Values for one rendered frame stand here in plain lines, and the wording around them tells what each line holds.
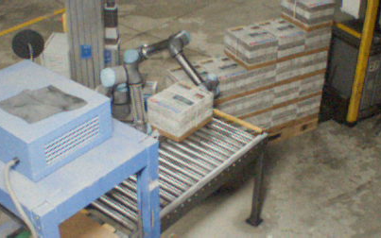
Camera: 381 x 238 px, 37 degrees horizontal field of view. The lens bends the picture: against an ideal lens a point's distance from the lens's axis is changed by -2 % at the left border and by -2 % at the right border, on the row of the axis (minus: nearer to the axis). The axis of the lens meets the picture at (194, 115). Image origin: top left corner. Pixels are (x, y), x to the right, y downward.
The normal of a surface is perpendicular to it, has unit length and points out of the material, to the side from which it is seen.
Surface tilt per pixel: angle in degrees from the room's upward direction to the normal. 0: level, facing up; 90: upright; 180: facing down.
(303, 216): 0
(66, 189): 0
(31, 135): 0
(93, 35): 90
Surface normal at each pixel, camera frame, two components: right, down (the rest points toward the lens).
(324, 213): 0.02, -0.85
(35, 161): 0.78, 0.35
